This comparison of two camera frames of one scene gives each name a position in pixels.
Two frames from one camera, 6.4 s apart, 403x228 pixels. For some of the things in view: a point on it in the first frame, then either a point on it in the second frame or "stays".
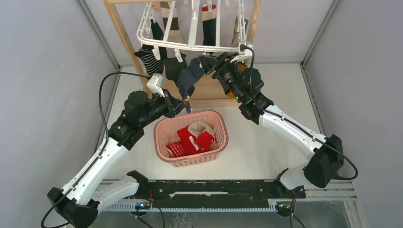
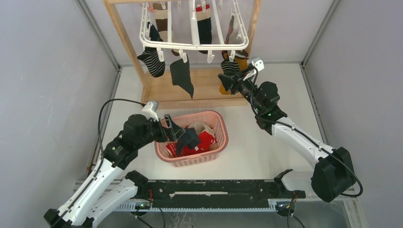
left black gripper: (173, 105) to (172, 133)
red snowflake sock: (177, 148) stays
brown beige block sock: (174, 34) to (161, 16)
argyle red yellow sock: (236, 31) to (225, 53)
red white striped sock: (204, 140) stays
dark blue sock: (187, 76) to (189, 138)
